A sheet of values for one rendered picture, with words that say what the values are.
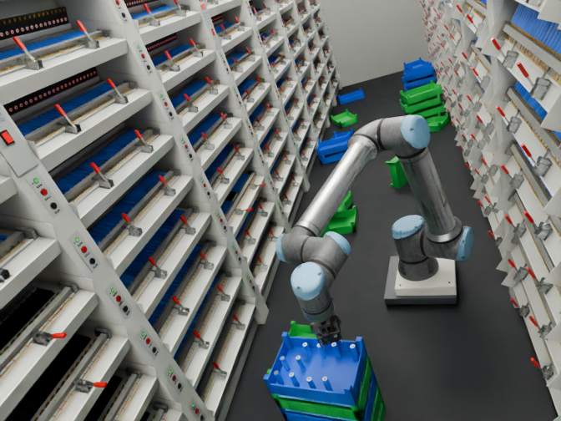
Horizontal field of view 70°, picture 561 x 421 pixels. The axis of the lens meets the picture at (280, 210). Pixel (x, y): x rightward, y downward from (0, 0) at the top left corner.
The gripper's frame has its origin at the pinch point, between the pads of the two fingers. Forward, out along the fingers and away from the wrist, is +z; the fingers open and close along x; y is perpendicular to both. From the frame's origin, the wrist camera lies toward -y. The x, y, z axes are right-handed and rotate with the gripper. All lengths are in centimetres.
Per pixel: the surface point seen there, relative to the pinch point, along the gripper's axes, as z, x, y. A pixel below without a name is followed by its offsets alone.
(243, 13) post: -40, 16, -216
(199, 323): 16, -51, -35
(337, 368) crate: 12.6, -1.5, 5.0
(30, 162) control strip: -79, -56, -29
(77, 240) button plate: -56, -56, -21
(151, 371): -9, -59, -5
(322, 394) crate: 6.9, -8.4, 13.9
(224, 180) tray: -4, -24, -97
